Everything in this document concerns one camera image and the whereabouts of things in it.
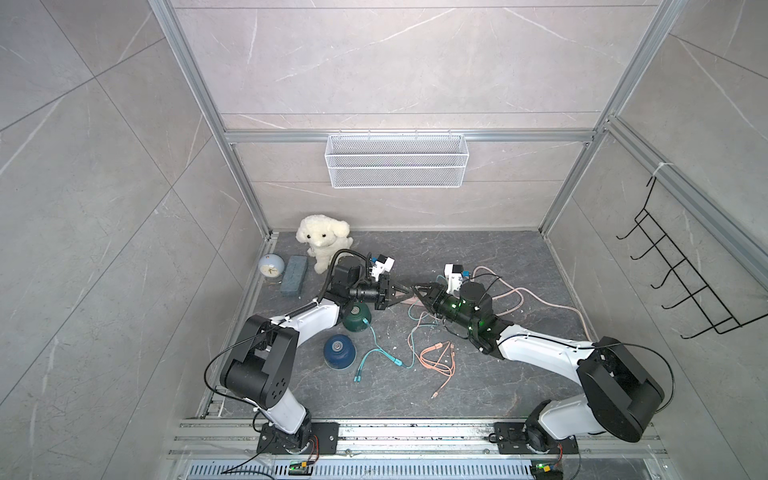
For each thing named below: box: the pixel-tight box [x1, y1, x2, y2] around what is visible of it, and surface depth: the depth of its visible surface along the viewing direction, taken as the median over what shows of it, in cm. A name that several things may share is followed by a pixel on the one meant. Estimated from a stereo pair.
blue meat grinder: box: [323, 334, 357, 371], surface depth 80 cm
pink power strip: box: [385, 294, 421, 307], surface depth 79 cm
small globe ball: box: [258, 253, 285, 279], surface depth 103 cm
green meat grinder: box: [342, 302, 372, 332], surface depth 86 cm
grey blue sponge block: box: [280, 256, 309, 297], surface depth 106 cm
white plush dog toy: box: [295, 214, 353, 274], surface depth 97 cm
